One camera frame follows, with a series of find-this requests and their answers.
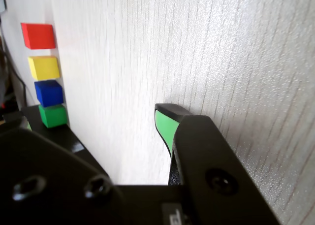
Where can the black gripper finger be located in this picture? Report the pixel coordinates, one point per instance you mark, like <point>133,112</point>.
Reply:
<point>49,190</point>
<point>211,161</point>

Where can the blue wooden cube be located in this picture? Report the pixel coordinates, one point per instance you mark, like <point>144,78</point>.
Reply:
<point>48,93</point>

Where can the yellow wooden cube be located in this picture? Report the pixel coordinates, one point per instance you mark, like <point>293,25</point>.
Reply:
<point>44,67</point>

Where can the red wooden cube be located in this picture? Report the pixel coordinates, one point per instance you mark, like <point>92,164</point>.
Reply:
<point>39,35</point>

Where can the black cardboard box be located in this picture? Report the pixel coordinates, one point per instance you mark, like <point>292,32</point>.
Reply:
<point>64,138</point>

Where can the green wooden cube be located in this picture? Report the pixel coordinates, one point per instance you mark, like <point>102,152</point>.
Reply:
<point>53,116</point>

